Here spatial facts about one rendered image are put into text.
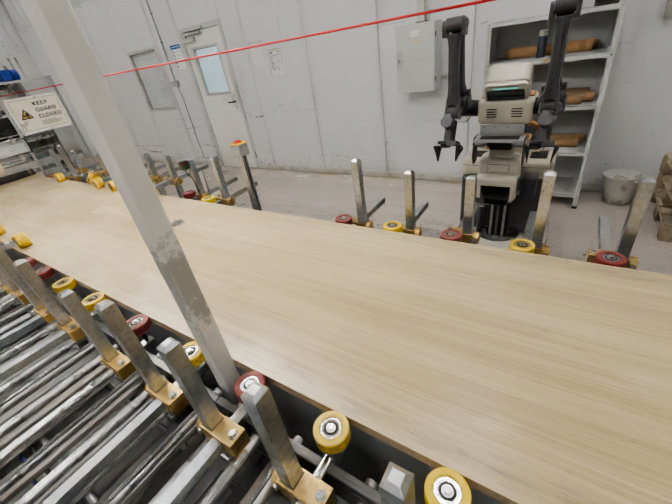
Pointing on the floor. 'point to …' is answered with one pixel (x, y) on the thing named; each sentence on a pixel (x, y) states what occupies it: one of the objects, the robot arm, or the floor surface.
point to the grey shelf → (573, 69)
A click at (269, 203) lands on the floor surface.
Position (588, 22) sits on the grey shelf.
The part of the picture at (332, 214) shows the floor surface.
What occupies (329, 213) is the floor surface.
